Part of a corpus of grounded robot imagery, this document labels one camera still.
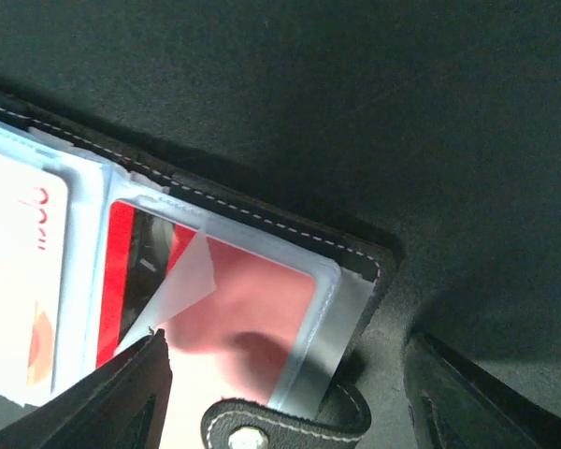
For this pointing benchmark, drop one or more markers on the white card with red circle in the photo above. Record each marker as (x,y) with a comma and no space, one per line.
(33,208)

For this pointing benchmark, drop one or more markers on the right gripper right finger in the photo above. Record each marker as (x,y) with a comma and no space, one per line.
(456,404)

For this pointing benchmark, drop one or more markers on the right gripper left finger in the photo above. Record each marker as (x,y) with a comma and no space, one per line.
(120,405)

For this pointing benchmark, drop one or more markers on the red credit card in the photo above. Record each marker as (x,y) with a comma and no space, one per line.
(239,313)

